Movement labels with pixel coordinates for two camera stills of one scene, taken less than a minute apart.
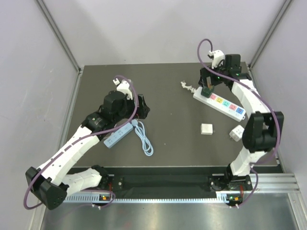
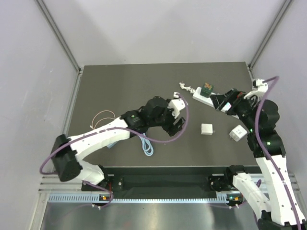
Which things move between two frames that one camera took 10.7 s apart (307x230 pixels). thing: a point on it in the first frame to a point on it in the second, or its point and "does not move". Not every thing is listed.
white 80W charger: x=206 y=129 does not move
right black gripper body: x=215 y=79 to x=236 y=99
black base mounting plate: x=171 y=179 does not move
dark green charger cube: x=207 y=92 does not move
